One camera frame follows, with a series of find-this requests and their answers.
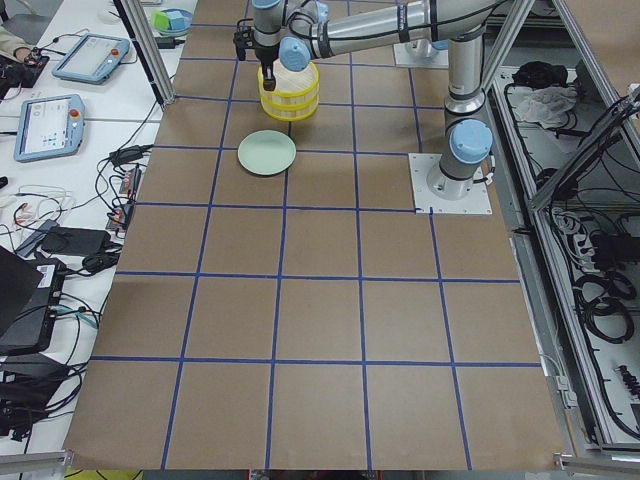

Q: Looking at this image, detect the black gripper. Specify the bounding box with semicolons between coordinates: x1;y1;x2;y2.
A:
233;19;280;91

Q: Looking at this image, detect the lower blue teach pendant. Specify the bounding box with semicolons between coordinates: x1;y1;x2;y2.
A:
14;94;85;163

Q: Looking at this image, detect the light green plate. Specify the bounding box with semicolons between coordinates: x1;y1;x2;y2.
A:
237;130;297;176

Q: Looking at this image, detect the blue teach pendant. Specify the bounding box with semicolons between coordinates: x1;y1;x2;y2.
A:
52;34;130;84
14;94;85;163

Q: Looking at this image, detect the black power adapter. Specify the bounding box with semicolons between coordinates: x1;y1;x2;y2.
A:
155;36;185;49

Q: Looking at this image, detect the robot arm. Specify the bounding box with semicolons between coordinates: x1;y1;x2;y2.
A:
233;1;501;118

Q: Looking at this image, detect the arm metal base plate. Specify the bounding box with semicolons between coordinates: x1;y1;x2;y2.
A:
408;153;492;216
393;39;449;70

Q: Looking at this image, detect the aluminium frame post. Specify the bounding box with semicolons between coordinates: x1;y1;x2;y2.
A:
114;0;175;110

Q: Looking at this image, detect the blue foam cube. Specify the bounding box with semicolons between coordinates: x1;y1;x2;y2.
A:
167;11;186;31

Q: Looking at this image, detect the black laptop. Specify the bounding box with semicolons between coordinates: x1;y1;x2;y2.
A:
1;247;66;356

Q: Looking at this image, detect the upper blue teach pendant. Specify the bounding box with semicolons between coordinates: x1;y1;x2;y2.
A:
52;34;130;84

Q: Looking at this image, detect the white cloth rag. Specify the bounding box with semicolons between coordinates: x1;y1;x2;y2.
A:
514;86;578;129

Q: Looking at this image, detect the green foam cube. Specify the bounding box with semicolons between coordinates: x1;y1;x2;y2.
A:
151;11;171;30

